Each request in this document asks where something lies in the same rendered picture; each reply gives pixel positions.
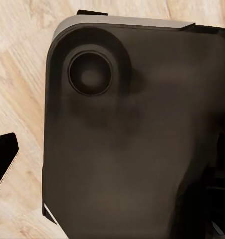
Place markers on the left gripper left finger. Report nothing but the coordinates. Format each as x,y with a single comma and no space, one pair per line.
8,150

